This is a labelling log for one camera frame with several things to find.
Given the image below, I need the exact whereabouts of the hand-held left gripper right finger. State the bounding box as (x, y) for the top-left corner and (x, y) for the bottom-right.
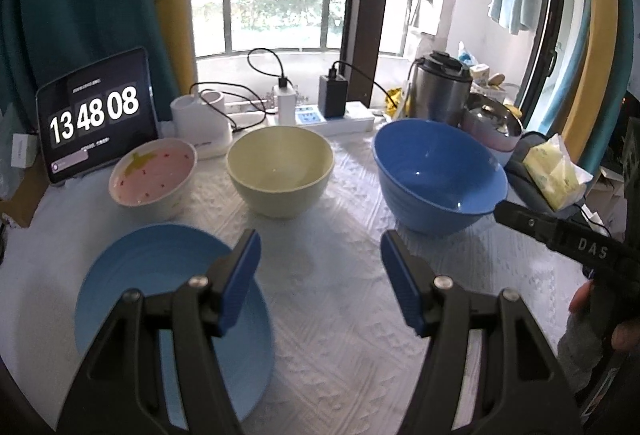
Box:
(380, 230), (583, 435)

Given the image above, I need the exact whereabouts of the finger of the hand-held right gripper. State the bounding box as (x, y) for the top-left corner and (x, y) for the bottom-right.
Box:
(494, 200), (557, 244)

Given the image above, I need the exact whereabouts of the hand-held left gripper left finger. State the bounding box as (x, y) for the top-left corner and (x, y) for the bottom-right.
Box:
(59, 228), (262, 435)

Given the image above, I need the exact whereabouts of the large blue bowl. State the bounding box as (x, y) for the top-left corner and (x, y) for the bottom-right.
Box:
(372, 118), (509, 236)

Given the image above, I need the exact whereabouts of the blue plate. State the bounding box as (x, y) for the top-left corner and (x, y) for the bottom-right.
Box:
(74, 224), (275, 423)

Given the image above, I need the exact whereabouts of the pale yellow bowl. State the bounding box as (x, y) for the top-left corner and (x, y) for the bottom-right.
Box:
(226, 125), (335, 219)

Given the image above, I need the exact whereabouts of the pink strawberry print bowl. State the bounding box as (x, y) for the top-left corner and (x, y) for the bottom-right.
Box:
(108, 138), (198, 222)

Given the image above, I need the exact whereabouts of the person's right hand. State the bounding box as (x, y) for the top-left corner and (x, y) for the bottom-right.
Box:
(569, 281), (640, 352)

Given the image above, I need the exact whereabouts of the grey bag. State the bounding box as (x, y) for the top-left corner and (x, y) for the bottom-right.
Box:
(505, 132), (592, 222)

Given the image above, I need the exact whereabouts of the yellow tissue pack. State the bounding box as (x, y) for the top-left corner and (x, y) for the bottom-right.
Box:
(522, 135), (593, 210)

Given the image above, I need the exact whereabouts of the small cardboard carton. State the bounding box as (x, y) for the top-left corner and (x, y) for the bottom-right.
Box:
(584, 165), (629, 236)

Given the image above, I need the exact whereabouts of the pale blue bowl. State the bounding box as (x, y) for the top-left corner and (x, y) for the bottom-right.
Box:
(487, 147), (514, 168)

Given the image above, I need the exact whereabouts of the stainless steel bowl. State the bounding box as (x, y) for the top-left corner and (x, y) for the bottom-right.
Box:
(462, 92), (524, 138)

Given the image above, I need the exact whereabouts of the black computer case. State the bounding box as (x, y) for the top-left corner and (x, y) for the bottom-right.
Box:
(620, 97), (640, 150)

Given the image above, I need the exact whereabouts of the stainless steel kettle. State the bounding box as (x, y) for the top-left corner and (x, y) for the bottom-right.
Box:
(406, 50), (473, 126)

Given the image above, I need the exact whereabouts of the yellow packet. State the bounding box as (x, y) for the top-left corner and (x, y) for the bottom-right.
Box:
(382, 87), (414, 118)

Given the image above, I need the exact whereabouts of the white power strip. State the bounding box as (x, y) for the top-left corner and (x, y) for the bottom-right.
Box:
(227, 101), (376, 136)

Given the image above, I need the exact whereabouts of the white charger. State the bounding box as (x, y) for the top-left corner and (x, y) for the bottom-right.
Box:
(272, 84), (297, 126)

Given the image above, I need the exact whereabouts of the yellow curtain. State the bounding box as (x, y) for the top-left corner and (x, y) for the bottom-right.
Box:
(142, 0), (197, 102)
(560, 0), (631, 160)

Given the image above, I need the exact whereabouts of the black charger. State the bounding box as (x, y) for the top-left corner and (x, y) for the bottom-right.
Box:
(320, 75), (347, 118)

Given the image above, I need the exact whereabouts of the black tablet with clock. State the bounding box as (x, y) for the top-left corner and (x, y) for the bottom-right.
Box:
(35, 46), (160, 186)

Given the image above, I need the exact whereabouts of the brown cardboard box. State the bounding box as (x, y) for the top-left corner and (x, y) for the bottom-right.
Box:
(0, 165), (48, 230)

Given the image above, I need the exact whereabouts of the small white box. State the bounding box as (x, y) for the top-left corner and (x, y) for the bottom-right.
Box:
(11, 132), (39, 168)

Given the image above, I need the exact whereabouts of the black lamp cable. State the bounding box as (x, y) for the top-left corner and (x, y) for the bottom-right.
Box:
(189, 83), (273, 134)

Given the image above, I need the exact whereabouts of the black charger cable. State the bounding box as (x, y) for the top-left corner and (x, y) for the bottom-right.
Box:
(248, 48), (290, 88)
(332, 60), (397, 104)

